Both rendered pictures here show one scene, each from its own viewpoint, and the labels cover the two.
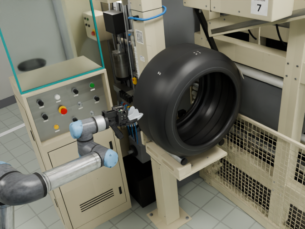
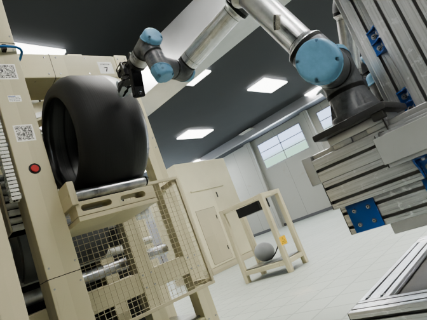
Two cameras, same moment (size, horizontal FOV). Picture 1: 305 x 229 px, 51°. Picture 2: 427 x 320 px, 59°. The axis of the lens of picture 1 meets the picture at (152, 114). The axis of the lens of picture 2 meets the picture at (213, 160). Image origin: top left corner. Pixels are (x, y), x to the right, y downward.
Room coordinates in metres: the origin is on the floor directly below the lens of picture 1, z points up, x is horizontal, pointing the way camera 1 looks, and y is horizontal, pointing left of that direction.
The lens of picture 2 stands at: (1.41, 1.59, 0.54)
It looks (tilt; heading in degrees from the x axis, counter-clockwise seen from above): 11 degrees up; 258
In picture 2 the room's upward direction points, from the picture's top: 21 degrees counter-clockwise
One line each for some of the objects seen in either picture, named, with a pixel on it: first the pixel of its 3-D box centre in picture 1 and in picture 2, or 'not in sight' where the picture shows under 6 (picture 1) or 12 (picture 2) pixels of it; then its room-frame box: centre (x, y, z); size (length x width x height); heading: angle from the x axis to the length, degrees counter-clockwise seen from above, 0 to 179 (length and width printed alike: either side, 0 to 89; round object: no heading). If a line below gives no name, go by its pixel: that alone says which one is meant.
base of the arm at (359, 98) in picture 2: not in sight; (351, 105); (0.74, 0.58, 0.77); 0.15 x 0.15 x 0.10
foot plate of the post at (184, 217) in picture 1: (169, 216); not in sight; (1.82, -0.04, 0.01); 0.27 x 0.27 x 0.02; 30
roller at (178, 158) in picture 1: (166, 147); (110, 188); (1.54, -0.06, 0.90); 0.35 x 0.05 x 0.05; 30
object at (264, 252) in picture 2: not in sight; (262, 235); (0.40, -2.36, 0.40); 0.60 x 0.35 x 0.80; 129
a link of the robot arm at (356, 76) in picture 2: not in sight; (335, 70); (0.75, 0.58, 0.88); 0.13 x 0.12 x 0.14; 47
